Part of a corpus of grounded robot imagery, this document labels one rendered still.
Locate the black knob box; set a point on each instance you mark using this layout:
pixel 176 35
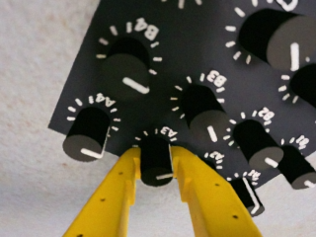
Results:
pixel 171 64

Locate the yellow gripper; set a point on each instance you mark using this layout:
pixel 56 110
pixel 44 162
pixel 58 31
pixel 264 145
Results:
pixel 214 207

